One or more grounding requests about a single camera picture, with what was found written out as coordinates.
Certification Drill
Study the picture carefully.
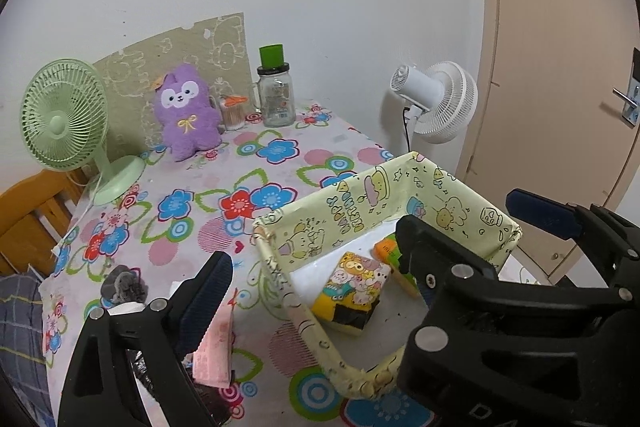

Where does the green desk fan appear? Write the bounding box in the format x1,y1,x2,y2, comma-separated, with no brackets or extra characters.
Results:
20,58,147,206

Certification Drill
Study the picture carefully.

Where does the grey fuzzy cloth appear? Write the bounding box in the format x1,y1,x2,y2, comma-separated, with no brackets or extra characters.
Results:
100,269,151,305

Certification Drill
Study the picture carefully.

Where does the black fan cable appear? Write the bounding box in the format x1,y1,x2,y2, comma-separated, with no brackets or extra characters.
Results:
402,106,417,154

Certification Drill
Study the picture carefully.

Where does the glass jar with green lid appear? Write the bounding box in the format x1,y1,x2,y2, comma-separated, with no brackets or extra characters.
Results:
248,43,297,128

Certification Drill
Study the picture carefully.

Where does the yellow cartoon print storage box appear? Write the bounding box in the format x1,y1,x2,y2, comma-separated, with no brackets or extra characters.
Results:
251,151,522,400

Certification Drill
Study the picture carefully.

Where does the purple plush toy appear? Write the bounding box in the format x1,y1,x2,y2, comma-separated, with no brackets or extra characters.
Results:
150,63,224,162

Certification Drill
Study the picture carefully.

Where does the small container with orange lid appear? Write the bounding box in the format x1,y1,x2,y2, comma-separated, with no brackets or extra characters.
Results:
218,93,249,131

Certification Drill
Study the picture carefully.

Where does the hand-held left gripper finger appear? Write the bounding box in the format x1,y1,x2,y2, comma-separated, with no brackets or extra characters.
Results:
57,251,235,427

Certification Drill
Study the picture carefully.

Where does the white fan cable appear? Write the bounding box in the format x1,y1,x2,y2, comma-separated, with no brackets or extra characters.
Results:
70,172,106,228

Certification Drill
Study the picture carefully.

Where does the orange wooden chair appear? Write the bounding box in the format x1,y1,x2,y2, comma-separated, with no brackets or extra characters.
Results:
0,168,88,278

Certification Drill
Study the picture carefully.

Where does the green cartoon patterned sheet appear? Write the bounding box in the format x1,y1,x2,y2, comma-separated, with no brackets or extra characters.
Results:
92,12,253,158

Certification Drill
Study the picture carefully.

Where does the colourful cartoon print tissue pack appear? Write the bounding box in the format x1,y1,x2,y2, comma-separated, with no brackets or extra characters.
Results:
310,251,395,338

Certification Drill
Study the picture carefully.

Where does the beige door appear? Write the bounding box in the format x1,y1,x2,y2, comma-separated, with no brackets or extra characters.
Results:
465,0,640,288

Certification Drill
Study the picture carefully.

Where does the white fan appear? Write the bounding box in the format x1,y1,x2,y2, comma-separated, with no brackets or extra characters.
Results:
390,61,479,144

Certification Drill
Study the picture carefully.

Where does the pink packet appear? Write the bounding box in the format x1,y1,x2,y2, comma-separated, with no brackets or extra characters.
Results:
192,302,236,388

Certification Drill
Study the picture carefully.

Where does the blue plaid blanket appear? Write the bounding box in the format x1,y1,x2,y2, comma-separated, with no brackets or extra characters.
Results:
0,269,58,427

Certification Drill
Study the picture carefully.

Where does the metal door handle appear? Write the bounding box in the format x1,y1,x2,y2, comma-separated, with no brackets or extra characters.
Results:
612,48,640,128

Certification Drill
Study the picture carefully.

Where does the floral tablecloth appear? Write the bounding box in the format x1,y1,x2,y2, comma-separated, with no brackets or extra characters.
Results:
39,102,436,427

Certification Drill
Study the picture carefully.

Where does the beige door frame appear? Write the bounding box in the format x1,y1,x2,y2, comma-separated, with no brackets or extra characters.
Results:
452,0,503,188

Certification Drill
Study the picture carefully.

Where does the orange and green packet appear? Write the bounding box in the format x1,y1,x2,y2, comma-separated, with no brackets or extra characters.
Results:
372,234,426,303

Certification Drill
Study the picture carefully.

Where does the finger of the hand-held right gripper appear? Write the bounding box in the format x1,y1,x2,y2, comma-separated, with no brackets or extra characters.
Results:
505,188,640,303
395,214,640,408

